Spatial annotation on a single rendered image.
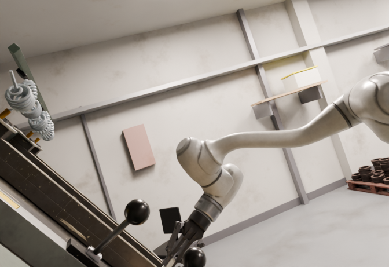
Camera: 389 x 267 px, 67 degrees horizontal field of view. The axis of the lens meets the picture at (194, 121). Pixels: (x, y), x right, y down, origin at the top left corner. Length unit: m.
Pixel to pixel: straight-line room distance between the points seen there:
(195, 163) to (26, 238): 0.60
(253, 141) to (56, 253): 0.68
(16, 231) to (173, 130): 4.13
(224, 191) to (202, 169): 0.12
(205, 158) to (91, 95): 3.73
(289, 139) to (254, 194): 3.97
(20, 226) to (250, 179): 4.54
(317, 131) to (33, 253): 0.84
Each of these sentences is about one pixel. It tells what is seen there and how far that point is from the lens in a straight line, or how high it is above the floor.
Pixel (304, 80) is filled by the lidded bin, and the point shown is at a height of 1.90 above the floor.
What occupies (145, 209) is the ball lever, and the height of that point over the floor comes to 1.55.
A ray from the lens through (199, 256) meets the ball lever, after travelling 0.49.
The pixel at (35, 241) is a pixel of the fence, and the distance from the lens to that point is 0.49.
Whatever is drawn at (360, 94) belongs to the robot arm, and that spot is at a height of 1.60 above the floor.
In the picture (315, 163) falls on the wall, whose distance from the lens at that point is 5.49.
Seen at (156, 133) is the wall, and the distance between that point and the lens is 4.50.
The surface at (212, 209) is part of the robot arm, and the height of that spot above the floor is 1.37.
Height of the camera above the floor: 1.63
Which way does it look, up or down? 3 degrees up
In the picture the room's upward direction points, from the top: 18 degrees counter-clockwise
